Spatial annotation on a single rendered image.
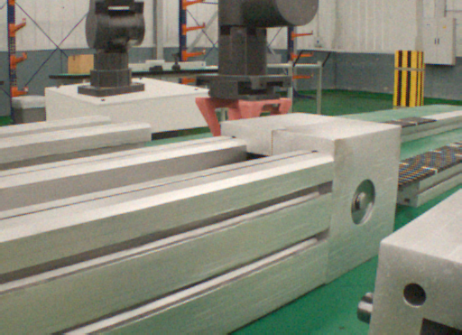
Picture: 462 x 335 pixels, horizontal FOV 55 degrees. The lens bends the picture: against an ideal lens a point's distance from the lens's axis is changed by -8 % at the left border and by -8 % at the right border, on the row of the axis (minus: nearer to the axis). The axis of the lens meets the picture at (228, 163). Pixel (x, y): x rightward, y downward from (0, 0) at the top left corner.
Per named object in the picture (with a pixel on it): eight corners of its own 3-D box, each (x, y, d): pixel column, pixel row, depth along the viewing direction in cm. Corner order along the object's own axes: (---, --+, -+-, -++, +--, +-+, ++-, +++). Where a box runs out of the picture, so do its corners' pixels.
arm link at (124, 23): (121, 58, 97) (97, 59, 94) (122, 9, 94) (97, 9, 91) (137, 60, 90) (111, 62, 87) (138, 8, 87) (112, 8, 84)
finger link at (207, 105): (235, 166, 53) (235, 81, 51) (193, 157, 58) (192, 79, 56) (275, 158, 58) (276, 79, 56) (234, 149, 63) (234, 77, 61)
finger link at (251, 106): (251, 171, 52) (252, 82, 49) (207, 160, 57) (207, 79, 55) (291, 161, 56) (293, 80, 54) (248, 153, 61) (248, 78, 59)
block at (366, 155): (274, 212, 45) (277, 110, 43) (392, 246, 36) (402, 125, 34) (200, 236, 39) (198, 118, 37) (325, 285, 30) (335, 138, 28)
